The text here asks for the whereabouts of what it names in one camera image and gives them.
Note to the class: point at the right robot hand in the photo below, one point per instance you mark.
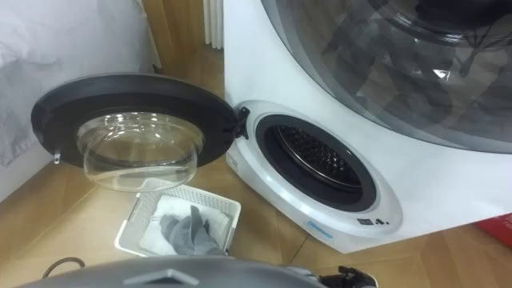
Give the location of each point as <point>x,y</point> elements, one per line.
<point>349,278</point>

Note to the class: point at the open round washer door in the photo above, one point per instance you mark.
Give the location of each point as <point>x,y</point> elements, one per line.
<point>132,108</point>

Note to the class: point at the white towel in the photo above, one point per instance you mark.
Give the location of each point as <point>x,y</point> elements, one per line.
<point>172,212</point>

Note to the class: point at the red box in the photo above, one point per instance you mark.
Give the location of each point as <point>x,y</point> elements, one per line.
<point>498,230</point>

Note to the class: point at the grey cloth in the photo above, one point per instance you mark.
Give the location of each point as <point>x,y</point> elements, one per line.
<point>192,240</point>

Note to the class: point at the robot body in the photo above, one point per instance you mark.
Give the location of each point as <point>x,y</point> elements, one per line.
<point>172,274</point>

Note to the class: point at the grey bed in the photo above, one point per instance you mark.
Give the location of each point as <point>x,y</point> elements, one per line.
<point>60,60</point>

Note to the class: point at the white stacked washing machines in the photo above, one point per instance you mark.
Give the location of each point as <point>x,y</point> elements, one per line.
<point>420,188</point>

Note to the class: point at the white plastic laundry basket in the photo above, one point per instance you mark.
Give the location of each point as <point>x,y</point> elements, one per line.
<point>138,224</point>

